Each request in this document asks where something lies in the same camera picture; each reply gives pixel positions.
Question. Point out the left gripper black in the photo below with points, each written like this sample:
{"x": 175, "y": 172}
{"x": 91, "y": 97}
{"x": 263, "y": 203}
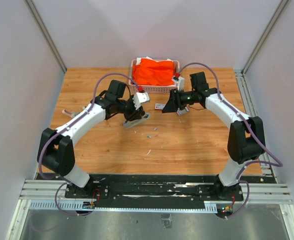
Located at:
{"x": 135, "y": 114}

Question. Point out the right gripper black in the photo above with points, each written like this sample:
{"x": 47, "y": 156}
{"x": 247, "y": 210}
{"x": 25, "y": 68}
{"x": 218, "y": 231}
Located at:
{"x": 174, "y": 102}

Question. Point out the black silver stapler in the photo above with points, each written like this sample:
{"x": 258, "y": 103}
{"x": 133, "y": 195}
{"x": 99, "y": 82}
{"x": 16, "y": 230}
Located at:
{"x": 129, "y": 124}

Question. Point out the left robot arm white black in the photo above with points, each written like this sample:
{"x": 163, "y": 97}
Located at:
{"x": 56, "y": 148}

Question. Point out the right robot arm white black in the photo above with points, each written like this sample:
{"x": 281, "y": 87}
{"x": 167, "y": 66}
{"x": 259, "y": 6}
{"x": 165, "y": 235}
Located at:
{"x": 246, "y": 138}

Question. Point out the pink plastic basket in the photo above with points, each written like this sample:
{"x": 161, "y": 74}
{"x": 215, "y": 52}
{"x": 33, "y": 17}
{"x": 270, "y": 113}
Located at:
{"x": 153, "y": 89}

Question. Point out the orange cloth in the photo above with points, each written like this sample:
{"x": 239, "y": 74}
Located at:
{"x": 153, "y": 73}

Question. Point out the white paper in basket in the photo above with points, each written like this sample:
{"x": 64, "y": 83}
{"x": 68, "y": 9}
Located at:
{"x": 139, "y": 59}

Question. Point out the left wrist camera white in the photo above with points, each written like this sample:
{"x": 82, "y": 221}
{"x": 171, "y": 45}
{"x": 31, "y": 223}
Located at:
{"x": 140, "y": 98}

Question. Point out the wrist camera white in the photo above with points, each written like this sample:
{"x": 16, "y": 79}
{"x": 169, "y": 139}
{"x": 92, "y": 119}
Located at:
{"x": 140, "y": 98}
{"x": 179, "y": 83}

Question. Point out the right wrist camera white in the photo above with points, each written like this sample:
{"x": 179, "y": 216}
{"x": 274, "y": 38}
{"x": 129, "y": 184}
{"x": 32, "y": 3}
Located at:
{"x": 179, "y": 83}

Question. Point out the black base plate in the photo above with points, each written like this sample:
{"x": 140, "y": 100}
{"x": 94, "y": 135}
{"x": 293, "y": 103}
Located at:
{"x": 143, "y": 190}

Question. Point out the grey slotted cable duct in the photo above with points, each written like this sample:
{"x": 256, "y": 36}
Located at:
{"x": 84, "y": 206}

